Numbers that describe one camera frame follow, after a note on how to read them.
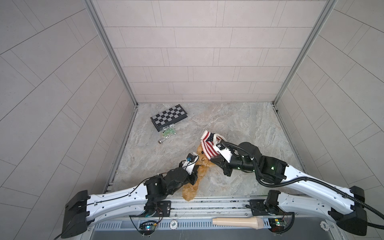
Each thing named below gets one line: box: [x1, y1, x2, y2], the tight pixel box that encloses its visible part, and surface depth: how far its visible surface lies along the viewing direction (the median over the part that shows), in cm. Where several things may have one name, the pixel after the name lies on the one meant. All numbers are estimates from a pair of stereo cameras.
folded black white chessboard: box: [150, 104, 188, 132], surface depth 107 cm
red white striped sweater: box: [200, 130, 227, 160], surface depth 68 cm
